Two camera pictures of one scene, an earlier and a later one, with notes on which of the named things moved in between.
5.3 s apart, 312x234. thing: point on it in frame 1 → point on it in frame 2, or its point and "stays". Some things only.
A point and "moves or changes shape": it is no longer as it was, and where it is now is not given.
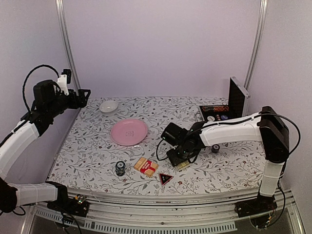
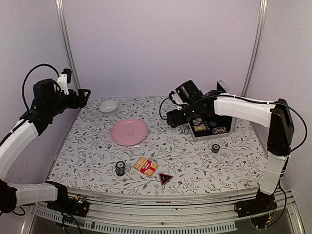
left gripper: (83, 101) stays
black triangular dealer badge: (165, 178) stays
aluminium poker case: (238, 99) moves or changes shape
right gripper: (175, 159) → (172, 117)
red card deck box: (146, 166) stays
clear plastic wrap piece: (137, 150) stays
